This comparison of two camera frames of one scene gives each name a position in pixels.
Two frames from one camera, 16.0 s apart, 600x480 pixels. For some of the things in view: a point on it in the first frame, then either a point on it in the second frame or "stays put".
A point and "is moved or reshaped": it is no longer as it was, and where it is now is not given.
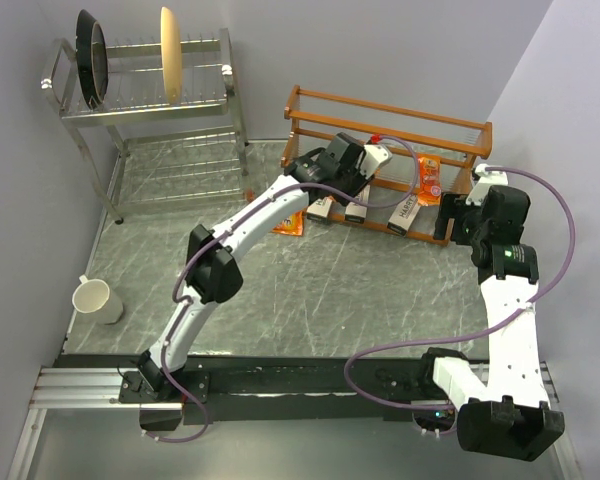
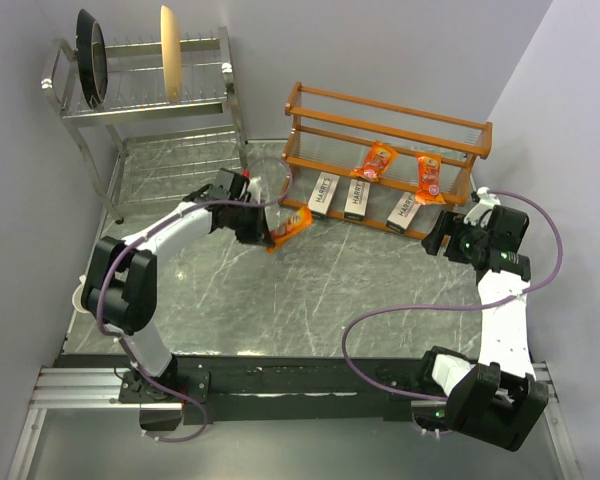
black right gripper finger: x=440 y=228 to x=434 y=240
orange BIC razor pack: x=429 y=181 stays put
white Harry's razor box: x=403 y=215 stays put
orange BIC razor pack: x=292 y=225 is moved or reshaped
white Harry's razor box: x=355 y=212 stays put
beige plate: x=172 y=58 stays put
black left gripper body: x=353 y=182 to x=248 y=223
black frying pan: x=92 y=59 stays put
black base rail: x=231 y=390 stays put
